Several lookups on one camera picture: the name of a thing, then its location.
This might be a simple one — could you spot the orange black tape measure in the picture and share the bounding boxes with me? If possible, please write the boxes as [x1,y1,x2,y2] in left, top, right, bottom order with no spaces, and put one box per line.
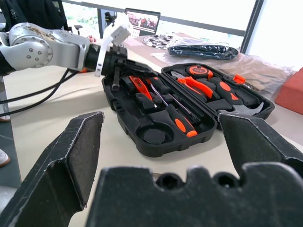
[186,64,214,80]

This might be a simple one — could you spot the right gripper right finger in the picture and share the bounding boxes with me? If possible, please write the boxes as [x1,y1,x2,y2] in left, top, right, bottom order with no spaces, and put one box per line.
[217,112,303,180]

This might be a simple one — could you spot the brown paper bags in plastic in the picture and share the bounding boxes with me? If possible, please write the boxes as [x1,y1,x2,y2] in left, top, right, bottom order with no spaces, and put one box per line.
[151,51,296,97]

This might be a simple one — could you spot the long dark-shaft screwdriver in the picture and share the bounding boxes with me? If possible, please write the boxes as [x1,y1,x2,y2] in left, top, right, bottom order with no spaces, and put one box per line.
[145,77,198,120]

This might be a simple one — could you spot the black window frame post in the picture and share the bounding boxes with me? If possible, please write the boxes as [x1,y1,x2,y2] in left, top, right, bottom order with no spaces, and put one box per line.
[239,0,265,54]

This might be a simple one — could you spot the orange voltage tester pen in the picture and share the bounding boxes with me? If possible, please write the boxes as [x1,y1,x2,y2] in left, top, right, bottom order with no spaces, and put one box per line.
[128,75,152,100]

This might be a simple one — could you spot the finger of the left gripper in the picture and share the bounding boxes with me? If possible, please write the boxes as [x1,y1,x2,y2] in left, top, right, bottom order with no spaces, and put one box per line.
[126,59,152,68]
[125,66,156,76]

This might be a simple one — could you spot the orange handled pliers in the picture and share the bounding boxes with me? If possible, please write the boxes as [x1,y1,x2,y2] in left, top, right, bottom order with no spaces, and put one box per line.
[170,70,220,101]

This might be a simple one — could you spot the dark blue folded plastic bag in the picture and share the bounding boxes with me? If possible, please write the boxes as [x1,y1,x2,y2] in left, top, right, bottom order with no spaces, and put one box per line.
[167,42,240,61]

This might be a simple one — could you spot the red rectangular block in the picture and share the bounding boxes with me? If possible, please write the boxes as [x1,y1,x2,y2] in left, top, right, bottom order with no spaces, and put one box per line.
[274,67,303,109]

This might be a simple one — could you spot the person in black clothing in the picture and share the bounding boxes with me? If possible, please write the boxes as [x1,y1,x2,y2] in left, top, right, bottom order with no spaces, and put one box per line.
[0,0,68,33]

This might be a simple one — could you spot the perforated round metal plate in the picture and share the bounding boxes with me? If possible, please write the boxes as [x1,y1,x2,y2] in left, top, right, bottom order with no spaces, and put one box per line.
[142,34,180,50]

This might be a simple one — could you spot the short silver-shaft screwdriver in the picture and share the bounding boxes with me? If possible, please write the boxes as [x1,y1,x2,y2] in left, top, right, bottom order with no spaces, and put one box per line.
[150,85,198,138]

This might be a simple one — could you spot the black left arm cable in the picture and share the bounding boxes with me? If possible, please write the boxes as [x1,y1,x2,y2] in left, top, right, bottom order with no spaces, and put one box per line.
[0,68,80,118]

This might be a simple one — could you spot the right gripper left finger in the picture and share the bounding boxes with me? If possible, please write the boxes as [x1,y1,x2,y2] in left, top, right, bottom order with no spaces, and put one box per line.
[0,111,105,227]

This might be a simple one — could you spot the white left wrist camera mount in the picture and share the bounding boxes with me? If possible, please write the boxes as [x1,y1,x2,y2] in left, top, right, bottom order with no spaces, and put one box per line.
[94,13,132,78]

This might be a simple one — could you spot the open laptop with pink screen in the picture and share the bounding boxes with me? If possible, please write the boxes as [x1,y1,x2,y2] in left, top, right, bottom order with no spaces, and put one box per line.
[125,8,161,36]

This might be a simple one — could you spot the black tool case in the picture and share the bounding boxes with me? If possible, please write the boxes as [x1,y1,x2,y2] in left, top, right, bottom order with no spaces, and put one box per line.
[101,62,275,158]

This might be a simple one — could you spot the black orange claw hammer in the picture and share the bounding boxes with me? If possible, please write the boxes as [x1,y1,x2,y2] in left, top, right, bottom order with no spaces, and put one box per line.
[209,77,265,116]

